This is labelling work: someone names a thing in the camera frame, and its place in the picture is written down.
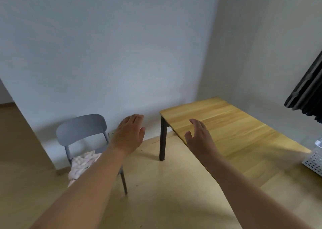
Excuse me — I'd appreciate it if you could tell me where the person's right hand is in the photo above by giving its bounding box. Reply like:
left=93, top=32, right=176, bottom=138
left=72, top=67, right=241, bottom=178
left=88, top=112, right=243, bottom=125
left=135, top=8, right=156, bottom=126
left=184, top=118, right=220, bottom=160

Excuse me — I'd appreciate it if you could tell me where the person's left hand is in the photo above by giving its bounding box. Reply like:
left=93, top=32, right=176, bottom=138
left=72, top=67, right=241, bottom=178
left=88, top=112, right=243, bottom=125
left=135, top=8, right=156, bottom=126
left=109, top=114, right=146, bottom=157

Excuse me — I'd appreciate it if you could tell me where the pink white striped towel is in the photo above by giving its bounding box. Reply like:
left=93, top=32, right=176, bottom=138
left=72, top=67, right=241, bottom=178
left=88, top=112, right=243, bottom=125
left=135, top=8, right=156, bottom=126
left=71, top=150, right=102, bottom=173

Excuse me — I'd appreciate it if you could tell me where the white plastic basket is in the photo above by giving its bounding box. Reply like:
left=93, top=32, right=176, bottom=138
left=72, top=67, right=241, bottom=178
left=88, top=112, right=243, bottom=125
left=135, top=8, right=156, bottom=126
left=301, top=140, right=322, bottom=177

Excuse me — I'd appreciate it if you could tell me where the person's left forearm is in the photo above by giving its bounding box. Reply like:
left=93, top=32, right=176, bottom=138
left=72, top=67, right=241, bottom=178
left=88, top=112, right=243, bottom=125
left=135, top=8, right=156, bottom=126
left=29, top=144, right=126, bottom=229

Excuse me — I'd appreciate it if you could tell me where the person's right forearm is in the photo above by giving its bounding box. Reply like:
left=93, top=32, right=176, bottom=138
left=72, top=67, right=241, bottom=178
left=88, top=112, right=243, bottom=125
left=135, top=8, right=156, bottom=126
left=204, top=153, right=315, bottom=229

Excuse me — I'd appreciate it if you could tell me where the wooden table with black legs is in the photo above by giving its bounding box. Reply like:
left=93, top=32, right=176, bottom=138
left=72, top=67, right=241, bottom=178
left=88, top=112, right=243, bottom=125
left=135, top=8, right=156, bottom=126
left=159, top=97, right=313, bottom=186

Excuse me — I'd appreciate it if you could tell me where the grey plastic chair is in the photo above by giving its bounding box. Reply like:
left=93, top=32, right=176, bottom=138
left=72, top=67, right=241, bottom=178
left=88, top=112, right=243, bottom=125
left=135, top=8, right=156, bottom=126
left=56, top=114, right=128, bottom=195

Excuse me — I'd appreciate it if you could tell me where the wide dark curtain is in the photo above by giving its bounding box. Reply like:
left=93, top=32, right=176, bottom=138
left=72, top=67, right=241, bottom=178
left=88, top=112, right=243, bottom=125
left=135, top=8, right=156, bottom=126
left=283, top=50, right=322, bottom=124

